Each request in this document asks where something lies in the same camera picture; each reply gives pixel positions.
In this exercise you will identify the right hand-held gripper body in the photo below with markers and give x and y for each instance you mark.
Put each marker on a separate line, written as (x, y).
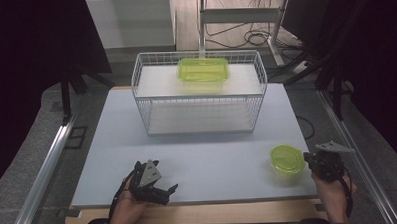
(328, 164)

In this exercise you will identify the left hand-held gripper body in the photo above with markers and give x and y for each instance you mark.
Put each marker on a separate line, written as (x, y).
(149, 183)

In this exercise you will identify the round container with green lid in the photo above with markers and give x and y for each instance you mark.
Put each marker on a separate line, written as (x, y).
(287, 159)

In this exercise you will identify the rectangular container with green lid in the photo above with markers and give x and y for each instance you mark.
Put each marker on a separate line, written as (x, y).
(203, 69)

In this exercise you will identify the person's left hand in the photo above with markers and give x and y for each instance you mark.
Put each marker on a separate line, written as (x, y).
(126, 208)

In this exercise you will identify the person's right hand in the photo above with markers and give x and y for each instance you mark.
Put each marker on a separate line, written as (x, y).
(333, 197)

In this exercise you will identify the pale grey table board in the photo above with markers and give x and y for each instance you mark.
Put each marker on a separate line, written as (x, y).
(201, 165)

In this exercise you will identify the dark curtain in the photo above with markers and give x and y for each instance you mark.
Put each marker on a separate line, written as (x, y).
(24, 64)
(385, 68)

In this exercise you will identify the white cabinet panel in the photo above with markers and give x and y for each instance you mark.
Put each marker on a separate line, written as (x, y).
(130, 21)

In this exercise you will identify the aluminium rail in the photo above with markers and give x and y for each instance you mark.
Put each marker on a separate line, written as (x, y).
(45, 170)
(372, 186)

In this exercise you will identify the black floor bracket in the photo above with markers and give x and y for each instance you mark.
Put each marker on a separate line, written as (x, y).
(76, 137)

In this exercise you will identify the white desk frame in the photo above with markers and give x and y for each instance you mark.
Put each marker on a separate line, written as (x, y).
(239, 15)

